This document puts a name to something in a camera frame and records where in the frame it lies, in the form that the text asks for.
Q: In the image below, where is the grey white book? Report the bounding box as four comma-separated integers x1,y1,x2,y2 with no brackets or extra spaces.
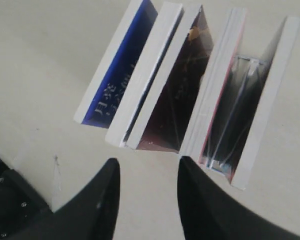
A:
105,1,183,148

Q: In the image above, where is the red teal book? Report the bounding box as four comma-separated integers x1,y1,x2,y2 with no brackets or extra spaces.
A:
179,7,247,165

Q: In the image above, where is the blue book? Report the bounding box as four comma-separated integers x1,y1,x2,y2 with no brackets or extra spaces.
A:
73,0,158,128

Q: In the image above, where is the clear acrylic book rack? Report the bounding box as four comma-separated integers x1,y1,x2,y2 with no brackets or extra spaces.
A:
202,55,268,179

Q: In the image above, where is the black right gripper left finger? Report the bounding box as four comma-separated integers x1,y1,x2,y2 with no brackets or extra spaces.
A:
27,158,121,240

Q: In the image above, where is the black book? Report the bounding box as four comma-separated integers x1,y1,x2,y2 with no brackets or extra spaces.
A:
230,16,300,191

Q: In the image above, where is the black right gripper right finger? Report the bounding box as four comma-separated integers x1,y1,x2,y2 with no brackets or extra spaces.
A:
177,156,300,240

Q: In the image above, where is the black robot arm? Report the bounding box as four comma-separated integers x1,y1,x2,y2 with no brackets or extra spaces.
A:
0,156,300,240

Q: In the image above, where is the dark brown book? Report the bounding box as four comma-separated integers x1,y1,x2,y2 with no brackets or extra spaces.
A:
125,3,214,152

